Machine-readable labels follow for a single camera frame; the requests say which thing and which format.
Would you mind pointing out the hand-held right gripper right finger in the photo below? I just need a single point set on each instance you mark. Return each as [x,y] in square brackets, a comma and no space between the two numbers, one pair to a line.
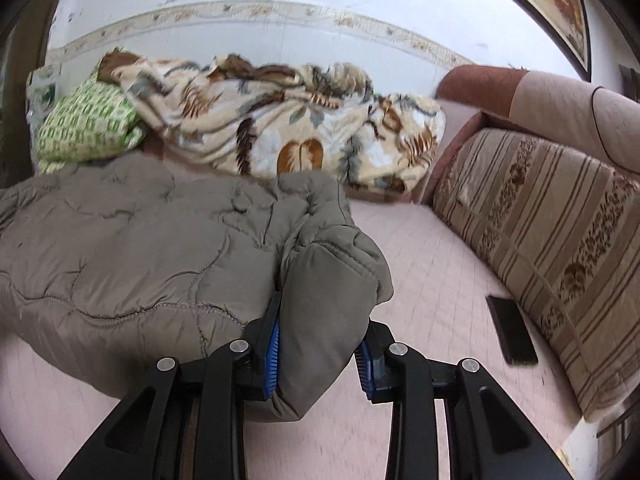
[363,366]

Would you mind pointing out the grey-brown hooded puffer jacket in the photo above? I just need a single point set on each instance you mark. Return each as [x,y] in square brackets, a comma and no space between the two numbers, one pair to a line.
[150,250]

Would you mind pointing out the pink quilted bed mattress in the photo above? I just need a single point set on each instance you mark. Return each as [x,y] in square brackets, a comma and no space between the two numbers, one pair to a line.
[440,280]

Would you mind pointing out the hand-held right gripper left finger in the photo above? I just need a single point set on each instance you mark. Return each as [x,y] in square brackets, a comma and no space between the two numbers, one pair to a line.
[272,355]

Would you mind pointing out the black phone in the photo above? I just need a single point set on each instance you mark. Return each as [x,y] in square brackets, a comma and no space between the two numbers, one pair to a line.
[512,330]

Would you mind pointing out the leaf print fleece blanket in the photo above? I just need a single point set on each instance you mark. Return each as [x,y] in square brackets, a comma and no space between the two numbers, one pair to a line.
[280,120]

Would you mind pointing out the pink upholstered sofa frame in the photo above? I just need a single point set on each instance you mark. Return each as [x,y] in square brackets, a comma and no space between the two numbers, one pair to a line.
[550,100]

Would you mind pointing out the striped floral sofa cushion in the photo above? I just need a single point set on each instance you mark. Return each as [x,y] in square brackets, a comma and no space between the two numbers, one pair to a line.
[550,240]

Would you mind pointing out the green checkered pillow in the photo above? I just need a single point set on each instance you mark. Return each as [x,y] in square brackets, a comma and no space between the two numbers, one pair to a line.
[85,120]

